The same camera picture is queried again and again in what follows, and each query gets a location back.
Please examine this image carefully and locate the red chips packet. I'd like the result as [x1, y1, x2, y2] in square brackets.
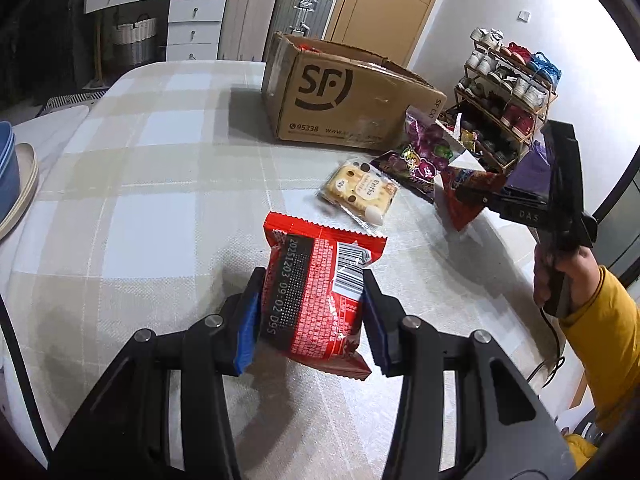
[440, 152, 508, 233]

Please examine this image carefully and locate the plaid tablecloth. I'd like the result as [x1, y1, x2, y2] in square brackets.
[0, 60, 568, 480]

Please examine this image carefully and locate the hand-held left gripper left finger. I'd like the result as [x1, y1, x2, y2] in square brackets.
[49, 266, 267, 480]

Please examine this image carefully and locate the white desk with drawers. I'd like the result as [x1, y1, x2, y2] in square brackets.
[84, 0, 229, 64]

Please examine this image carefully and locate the brown cardboard box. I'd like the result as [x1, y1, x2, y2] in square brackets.
[261, 31, 447, 152]

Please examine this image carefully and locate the pile of shoes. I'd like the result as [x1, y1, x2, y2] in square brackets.
[457, 27, 563, 161]

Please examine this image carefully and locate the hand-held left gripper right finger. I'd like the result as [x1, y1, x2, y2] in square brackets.
[361, 269, 577, 480]

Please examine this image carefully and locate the stack of blue bowls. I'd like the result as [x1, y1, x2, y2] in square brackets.
[0, 121, 21, 226]

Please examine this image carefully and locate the black cable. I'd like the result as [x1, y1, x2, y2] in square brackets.
[537, 304, 569, 390]

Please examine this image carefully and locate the person's right hand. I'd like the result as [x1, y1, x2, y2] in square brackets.
[532, 245, 602, 319]

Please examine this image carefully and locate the small red snack packet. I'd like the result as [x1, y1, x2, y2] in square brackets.
[259, 211, 388, 382]

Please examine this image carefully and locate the silver suitcase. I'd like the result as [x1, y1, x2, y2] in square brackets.
[262, 0, 335, 61]

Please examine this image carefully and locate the woven basket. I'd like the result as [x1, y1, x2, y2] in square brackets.
[111, 17, 159, 64]

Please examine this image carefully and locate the striped floor mat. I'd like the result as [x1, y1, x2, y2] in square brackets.
[39, 91, 109, 117]

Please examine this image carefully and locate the dark wardrobe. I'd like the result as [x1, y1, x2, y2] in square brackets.
[0, 0, 103, 107]

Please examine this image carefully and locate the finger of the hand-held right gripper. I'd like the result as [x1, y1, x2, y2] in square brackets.
[452, 173, 507, 211]

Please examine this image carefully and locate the wooden door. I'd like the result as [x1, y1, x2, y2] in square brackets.
[325, 0, 454, 69]

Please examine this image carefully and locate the clear biscuit packet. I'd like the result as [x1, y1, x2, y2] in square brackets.
[317, 157, 401, 226]

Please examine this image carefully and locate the beige plate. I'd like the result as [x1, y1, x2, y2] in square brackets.
[0, 142, 40, 241]

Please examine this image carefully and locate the person's right forearm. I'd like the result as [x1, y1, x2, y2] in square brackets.
[557, 265, 640, 433]

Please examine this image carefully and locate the wooden shoe rack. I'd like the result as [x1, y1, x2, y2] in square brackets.
[452, 27, 564, 174]

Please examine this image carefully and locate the white suitcase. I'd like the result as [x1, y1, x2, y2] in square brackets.
[218, 0, 282, 63]

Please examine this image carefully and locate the purple grape candy bag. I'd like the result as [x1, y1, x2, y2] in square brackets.
[371, 109, 468, 204]

